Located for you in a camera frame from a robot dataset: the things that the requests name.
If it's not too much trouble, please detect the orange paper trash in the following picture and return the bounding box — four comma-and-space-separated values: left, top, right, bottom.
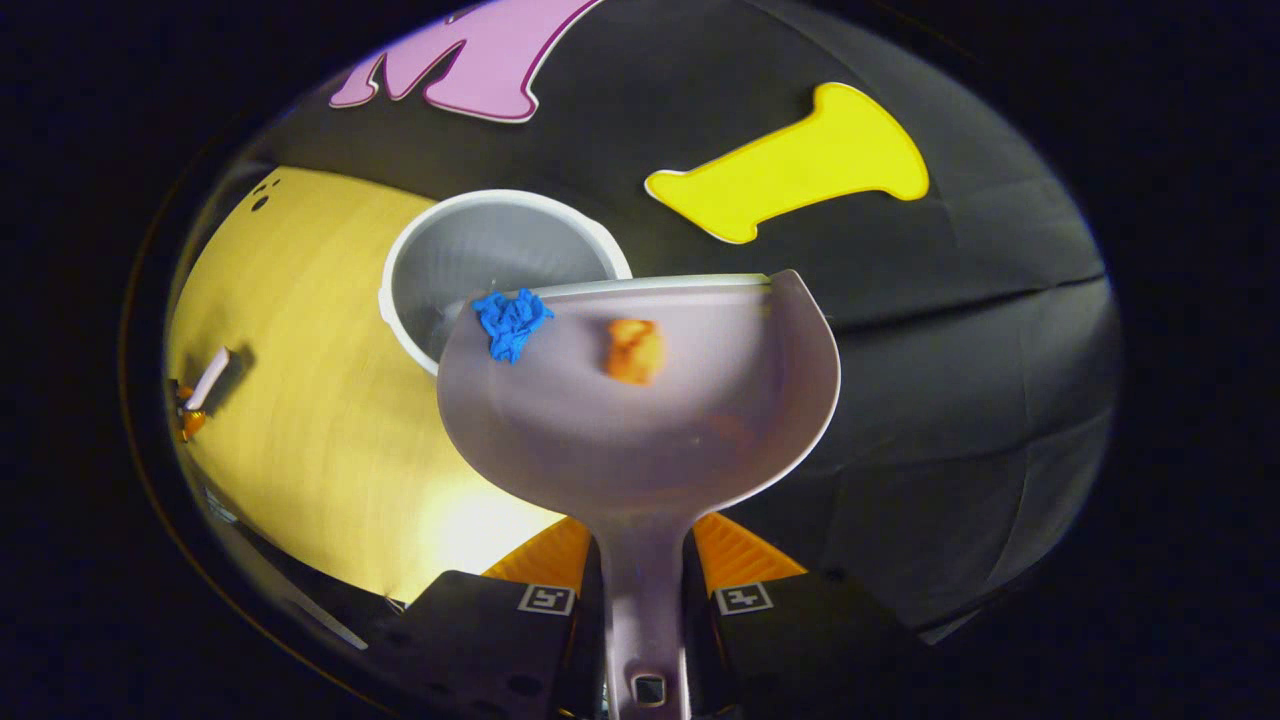
604, 318, 665, 386

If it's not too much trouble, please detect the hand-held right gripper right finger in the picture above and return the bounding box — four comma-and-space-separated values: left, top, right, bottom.
683, 512, 931, 720

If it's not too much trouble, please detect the blue paper trash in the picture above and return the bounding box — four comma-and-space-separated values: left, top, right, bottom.
471, 288, 554, 364

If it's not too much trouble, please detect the black backdrop cloth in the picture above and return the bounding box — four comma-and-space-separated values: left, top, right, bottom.
190, 0, 1121, 641

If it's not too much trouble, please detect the white ribbed garbage bin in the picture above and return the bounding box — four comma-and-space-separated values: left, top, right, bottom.
378, 189, 633, 378

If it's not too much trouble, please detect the wooden desktop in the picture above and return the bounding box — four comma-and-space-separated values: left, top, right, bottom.
165, 165, 566, 603

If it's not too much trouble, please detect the small pink broom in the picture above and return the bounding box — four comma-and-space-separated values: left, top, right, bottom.
185, 346, 233, 412

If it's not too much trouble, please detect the pink dustpan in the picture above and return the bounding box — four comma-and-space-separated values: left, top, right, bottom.
437, 270, 841, 720

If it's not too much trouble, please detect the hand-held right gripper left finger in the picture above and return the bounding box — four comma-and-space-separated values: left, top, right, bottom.
385, 515, 606, 720

